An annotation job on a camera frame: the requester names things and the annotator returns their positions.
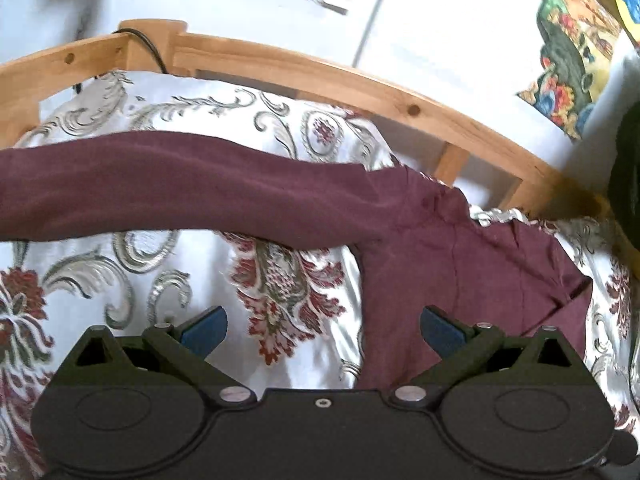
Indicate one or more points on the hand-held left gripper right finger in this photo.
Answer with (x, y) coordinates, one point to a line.
(440, 331)

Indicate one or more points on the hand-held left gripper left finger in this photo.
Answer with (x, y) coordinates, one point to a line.
(206, 331)

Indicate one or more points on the maroon garment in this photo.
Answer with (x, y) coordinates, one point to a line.
(240, 195)

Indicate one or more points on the white floral patterned bedspread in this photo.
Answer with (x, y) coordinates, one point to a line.
(150, 285)

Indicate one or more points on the dark cloth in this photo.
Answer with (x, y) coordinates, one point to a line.
(627, 170)

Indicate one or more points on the wooden bed frame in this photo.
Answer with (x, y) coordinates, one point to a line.
(360, 85)

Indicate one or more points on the metal wall pipe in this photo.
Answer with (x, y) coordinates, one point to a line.
(375, 10)

